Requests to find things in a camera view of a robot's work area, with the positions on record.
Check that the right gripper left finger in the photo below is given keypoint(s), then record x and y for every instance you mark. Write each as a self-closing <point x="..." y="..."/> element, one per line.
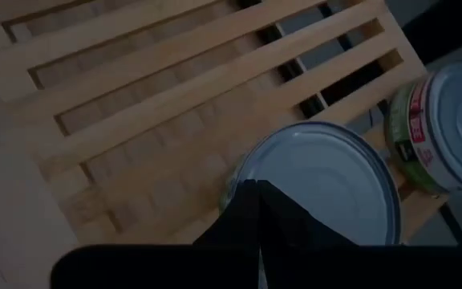
<point x="155" y="269"/>

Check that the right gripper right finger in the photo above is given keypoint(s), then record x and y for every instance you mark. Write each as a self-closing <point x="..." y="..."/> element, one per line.
<point x="355" y="269"/>

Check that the green tuna can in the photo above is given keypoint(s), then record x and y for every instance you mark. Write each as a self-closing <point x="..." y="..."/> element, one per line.
<point x="327" y="176"/>
<point x="455" y="128"/>

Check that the wooden slatted shelf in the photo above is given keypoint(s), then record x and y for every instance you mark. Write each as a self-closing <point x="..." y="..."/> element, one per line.
<point x="175" y="80"/>

